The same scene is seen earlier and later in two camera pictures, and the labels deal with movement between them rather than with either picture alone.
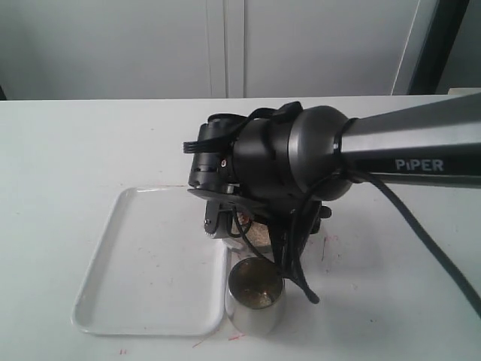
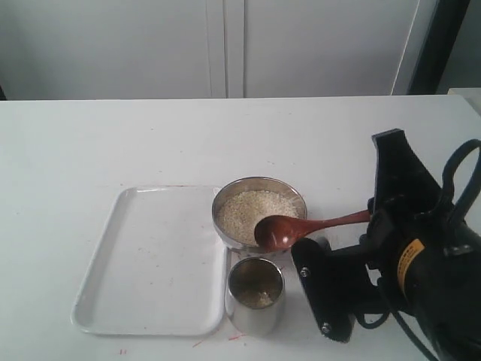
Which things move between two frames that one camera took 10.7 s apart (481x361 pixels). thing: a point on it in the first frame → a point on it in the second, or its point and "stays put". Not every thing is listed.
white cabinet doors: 211,49 stays put
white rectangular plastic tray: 155,271 stays put
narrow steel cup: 255,295 stays put
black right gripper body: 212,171 → 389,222
